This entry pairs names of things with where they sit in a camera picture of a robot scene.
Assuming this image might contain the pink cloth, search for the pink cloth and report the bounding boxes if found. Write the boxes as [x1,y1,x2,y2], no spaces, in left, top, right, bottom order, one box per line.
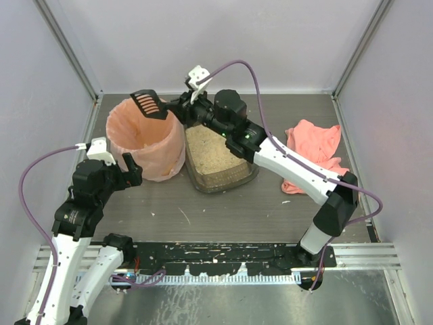
[285,119,349,175]

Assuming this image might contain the bin with orange bag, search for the bin with orange bag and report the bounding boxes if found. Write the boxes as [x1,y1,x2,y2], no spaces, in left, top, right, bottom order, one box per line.
[106,99,185,182]

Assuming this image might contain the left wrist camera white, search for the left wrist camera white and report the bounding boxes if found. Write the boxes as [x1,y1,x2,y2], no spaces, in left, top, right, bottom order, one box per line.
[185,65,212,104]

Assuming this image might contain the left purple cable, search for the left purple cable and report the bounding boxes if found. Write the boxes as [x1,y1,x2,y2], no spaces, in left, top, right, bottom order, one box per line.
[19,144,166,325]

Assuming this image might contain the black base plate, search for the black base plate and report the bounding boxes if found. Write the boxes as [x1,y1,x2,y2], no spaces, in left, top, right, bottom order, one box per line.
[122,242,320,276]

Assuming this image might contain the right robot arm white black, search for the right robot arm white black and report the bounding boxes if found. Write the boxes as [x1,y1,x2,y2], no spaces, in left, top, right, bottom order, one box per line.
[166,89,359,264]

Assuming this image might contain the black litter scoop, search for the black litter scoop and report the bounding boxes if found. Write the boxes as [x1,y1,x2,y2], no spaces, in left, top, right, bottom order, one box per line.
[130,89,180,120]

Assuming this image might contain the cat litter sand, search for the cat litter sand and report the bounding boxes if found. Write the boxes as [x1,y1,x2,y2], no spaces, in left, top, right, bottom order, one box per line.
[185,125,245,175]

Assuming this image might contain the grey litter box tray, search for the grey litter box tray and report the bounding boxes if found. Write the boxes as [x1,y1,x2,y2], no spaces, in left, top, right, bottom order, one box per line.
[185,128,259,193]

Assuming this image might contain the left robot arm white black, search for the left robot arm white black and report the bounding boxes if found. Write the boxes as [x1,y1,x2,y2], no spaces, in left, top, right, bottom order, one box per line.
[18,153,142,324]

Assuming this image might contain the grey cable duct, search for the grey cable duct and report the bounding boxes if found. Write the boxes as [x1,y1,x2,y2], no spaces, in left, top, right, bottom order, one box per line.
[76,272,302,286]

